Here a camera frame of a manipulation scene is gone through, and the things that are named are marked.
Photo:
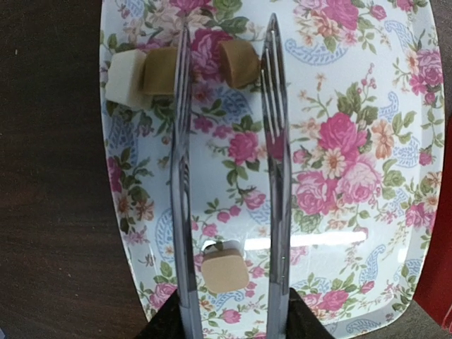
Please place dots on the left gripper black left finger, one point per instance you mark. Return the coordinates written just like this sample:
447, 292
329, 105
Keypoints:
166, 323

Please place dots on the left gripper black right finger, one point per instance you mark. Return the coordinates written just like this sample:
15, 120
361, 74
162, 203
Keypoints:
301, 322

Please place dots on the tan heart chocolate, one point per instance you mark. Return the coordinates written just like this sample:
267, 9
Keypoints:
224, 271

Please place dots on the red box base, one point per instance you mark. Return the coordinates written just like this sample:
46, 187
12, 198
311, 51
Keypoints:
434, 290

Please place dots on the floral rectangular tray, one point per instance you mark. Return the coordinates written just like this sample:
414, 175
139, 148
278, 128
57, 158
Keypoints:
325, 173

